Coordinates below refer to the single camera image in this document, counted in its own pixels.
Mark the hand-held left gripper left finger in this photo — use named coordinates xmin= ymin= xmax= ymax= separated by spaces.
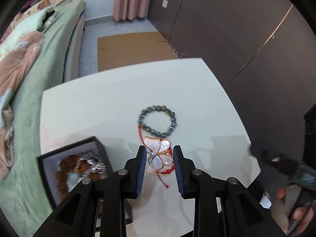
xmin=33 ymin=145 xmax=147 ymax=237

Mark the bed with green sheet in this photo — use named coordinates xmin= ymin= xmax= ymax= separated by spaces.
xmin=0 ymin=0 xmax=87 ymax=230

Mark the person's right hand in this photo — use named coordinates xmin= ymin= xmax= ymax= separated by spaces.
xmin=270 ymin=185 xmax=316 ymax=236

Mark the silver chain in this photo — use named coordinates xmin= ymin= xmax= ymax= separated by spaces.
xmin=75 ymin=150 xmax=108 ymax=178

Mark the red string bracelet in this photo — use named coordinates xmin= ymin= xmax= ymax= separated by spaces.
xmin=137 ymin=126 xmax=176 ymax=188

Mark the dark shelf unit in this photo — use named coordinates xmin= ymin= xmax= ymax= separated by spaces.
xmin=304 ymin=102 xmax=316 ymax=144

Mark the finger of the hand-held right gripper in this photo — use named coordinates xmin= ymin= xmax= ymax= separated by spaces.
xmin=248 ymin=143 xmax=287 ymax=169

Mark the black jewelry box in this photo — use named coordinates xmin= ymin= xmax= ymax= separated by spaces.
xmin=37 ymin=136 xmax=134 ymax=225

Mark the light green quilt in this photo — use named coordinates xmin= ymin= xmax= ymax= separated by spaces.
xmin=0 ymin=5 xmax=58 ymax=60

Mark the flat cardboard sheet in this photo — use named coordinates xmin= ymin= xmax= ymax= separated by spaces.
xmin=97 ymin=31 xmax=179 ymax=72

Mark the pink printed blanket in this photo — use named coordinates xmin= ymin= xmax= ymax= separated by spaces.
xmin=0 ymin=31 xmax=45 ymax=173

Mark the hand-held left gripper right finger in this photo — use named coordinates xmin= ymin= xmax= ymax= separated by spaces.
xmin=173 ymin=145 xmax=287 ymax=237

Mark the grey bead bracelet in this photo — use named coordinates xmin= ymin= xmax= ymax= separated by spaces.
xmin=137 ymin=105 xmax=178 ymax=137

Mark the pearl butterfly brooch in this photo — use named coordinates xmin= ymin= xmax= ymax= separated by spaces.
xmin=144 ymin=136 xmax=174 ymax=174

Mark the brown bead bracelet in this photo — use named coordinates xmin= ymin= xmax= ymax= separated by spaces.
xmin=55 ymin=154 xmax=90 ymax=200

